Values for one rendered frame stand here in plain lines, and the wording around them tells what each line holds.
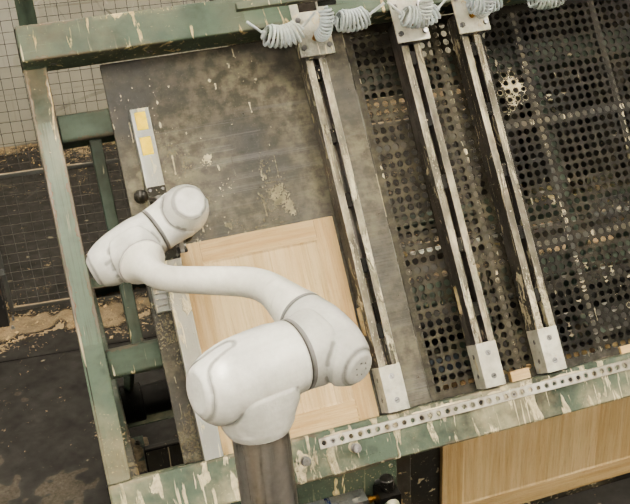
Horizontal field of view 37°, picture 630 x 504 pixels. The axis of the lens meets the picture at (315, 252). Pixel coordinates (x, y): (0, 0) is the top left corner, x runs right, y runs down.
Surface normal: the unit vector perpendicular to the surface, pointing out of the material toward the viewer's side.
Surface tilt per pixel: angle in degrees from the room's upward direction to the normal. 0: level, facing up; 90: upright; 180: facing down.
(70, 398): 0
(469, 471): 90
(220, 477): 55
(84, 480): 0
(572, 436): 90
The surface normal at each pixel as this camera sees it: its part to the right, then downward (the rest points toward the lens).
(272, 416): 0.52, 0.33
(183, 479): 0.22, -0.16
